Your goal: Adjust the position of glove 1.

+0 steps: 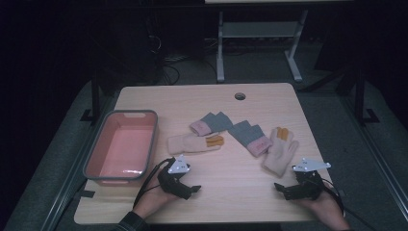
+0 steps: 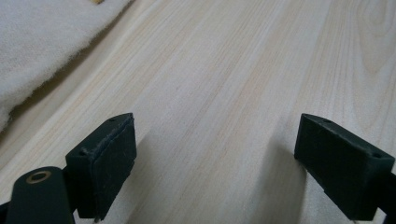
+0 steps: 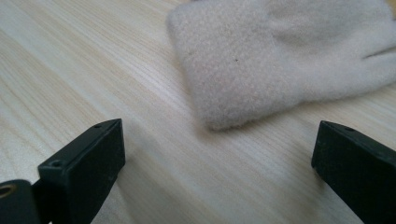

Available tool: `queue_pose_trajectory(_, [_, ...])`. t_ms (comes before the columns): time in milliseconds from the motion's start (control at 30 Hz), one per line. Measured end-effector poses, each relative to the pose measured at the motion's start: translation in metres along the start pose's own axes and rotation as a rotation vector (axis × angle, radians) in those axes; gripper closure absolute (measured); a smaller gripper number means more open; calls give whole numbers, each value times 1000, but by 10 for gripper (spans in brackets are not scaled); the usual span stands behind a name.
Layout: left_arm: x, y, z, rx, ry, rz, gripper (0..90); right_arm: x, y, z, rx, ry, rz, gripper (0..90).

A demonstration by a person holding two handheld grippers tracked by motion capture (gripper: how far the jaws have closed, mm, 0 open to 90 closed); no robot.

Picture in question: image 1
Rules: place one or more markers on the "black metal stand post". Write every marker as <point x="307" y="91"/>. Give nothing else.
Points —
<point x="360" y="96"/>
<point x="95" y="96"/>

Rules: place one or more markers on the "pink storage basin grey rim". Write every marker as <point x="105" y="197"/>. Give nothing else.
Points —
<point x="123" y="149"/>

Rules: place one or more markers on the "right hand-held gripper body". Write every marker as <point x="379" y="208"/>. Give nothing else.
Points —
<point x="309" y="187"/>

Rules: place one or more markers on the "person's right hand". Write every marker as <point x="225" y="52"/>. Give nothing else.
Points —
<point x="328" y="207"/>

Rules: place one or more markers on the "person's left hand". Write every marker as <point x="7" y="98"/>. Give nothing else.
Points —
<point x="152" y="200"/>

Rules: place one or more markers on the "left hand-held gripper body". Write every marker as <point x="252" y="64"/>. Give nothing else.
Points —
<point x="178" y="166"/>

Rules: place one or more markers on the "grey metal desk frame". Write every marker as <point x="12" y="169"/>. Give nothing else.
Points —
<point x="260" y="29"/>

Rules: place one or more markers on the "beige glove orange fingertips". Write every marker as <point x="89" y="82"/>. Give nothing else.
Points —
<point x="189" y="144"/>
<point x="280" y="154"/>

